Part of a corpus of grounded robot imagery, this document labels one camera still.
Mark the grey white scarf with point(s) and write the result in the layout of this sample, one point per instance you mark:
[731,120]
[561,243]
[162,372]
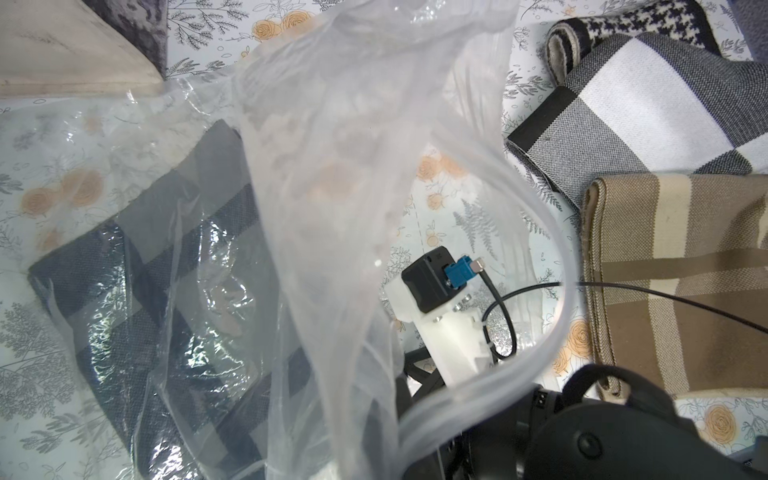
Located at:
[647,104]

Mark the cream canvas tote bag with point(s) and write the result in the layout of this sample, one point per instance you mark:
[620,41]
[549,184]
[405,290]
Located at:
[81,48]

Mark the clear plastic vacuum bag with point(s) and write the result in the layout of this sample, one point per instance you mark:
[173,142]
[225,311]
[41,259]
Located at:
[343,116]

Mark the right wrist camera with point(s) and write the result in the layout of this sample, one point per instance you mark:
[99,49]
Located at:
[433,295]

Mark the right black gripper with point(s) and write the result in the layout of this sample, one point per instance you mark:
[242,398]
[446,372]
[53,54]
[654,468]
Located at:
[606,423]

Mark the blue grey plaid scarf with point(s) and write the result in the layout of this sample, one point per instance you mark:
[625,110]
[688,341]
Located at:
[169,310]

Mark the brown plaid scarf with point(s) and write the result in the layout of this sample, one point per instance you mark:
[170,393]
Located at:
[677,273]

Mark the black white houndstooth scarf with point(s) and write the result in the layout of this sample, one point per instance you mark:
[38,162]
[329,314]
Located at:
[570,40]

